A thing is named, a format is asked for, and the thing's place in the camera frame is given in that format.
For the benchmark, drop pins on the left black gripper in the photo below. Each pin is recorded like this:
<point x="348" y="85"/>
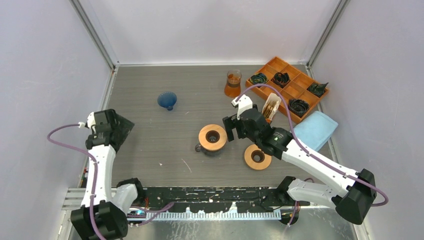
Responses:
<point x="124" y="126"/>

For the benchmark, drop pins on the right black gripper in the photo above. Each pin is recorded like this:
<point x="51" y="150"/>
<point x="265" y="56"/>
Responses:
<point x="228" y="122"/>

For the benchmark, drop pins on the grey glass coffee server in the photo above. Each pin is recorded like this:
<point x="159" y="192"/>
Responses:
<point x="210" y="153"/>

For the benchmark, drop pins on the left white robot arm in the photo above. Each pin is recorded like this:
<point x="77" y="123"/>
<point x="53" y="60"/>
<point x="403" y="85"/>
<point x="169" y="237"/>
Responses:
<point x="102" y="214"/>

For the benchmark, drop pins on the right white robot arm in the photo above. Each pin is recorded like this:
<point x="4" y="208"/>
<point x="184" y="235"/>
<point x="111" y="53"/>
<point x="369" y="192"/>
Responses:
<point x="351" y="193"/>

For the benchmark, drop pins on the orange coffee filter box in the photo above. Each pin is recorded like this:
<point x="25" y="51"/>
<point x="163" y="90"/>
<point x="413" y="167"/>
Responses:
<point x="271" y="107"/>

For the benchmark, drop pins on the blue glass dripper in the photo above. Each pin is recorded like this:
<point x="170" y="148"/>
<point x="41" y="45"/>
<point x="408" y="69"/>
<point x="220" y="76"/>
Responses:
<point x="167" y="100"/>

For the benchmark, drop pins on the amber glass carafe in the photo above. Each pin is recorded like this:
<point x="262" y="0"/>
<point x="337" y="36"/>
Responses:
<point x="233" y="83"/>

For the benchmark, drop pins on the dark folded item back left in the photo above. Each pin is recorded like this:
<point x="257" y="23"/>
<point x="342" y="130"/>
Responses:
<point x="258" y="78"/>

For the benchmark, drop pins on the dark folded item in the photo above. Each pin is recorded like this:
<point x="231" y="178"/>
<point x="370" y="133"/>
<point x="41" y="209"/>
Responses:
<point x="318" y="89"/>
<point x="298" y="106"/>
<point x="258" y="78"/>
<point x="281" y="79"/>

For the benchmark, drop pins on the dark folded item back middle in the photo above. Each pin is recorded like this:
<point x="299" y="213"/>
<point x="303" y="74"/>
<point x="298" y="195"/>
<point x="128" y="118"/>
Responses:
<point x="281" y="79"/>

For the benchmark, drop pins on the dark folded item front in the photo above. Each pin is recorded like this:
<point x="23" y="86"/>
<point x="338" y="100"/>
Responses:
<point x="298" y="106"/>

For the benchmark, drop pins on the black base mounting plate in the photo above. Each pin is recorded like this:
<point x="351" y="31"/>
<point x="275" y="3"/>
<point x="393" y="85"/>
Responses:
<point x="213" y="199"/>

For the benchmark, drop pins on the orange compartment tray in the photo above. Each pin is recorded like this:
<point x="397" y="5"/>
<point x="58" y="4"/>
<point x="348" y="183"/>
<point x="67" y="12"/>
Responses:
<point x="296" y="88"/>

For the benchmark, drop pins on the light blue cloth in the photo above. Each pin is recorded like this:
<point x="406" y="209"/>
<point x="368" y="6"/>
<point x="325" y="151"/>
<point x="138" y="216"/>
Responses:
<point x="315" y="130"/>

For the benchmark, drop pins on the dark folded item right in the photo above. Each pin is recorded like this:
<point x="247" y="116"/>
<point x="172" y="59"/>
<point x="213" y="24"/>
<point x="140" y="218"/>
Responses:
<point x="318" y="89"/>

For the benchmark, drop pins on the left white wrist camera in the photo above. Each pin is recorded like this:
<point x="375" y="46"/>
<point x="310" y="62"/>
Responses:
<point x="90" y="122"/>

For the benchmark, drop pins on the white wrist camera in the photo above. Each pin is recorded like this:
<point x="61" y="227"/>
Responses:
<point x="242" y="104"/>
<point x="90" y="122"/>

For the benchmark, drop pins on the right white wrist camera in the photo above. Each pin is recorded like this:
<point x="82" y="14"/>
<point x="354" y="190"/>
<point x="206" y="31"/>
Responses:
<point x="242" y="104"/>

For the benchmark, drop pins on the white slotted cable duct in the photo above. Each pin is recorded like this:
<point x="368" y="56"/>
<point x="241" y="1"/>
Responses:
<point x="231" y="215"/>

